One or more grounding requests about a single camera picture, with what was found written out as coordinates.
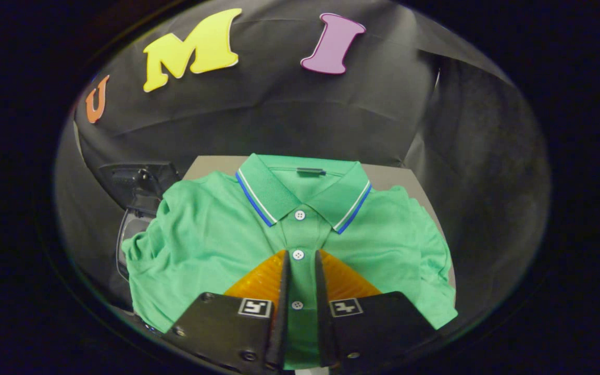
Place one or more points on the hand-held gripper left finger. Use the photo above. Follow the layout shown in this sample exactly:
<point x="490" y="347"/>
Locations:
<point x="282" y="323"/>

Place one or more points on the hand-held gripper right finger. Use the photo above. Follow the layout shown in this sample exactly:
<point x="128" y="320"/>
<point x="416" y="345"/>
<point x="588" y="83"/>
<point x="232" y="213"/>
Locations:
<point x="322" y="323"/>

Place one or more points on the green polo shirt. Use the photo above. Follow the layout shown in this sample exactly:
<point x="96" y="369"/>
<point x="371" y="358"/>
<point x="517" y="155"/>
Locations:
<point x="206" y="245"/>

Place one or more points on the dark washing machine lid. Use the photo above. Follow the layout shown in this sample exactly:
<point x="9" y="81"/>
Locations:
<point x="144" y="182"/>

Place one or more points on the beige cabinet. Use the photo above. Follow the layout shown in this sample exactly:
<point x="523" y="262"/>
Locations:
<point x="388" y="177"/>

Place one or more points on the black backdrop cloth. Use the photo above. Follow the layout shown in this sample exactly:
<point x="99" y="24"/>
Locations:
<point x="279" y="114"/>

